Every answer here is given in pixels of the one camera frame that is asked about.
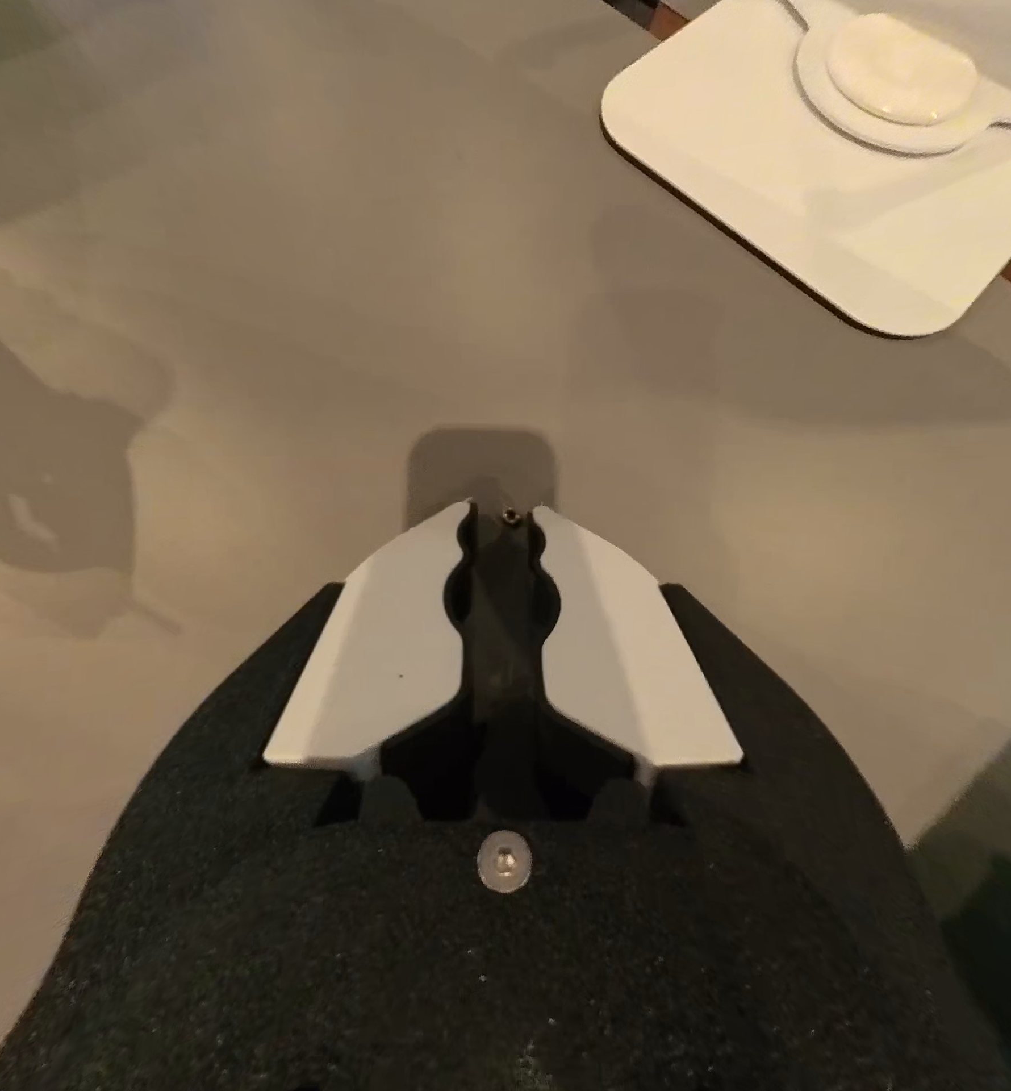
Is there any white square plate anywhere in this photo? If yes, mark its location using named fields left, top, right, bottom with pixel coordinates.
left=599, top=0, right=1011, bottom=339

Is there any cream round disc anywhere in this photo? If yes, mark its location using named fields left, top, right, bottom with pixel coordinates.
left=826, top=12, right=980, bottom=121

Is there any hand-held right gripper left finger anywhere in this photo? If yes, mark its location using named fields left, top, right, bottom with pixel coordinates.
left=264, top=500, right=478, bottom=782

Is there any white flat ring piece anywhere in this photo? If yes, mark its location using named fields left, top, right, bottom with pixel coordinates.
left=780, top=0, right=1011, bottom=158

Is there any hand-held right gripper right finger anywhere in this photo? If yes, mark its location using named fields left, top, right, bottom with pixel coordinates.
left=532, top=505, right=744, bottom=788

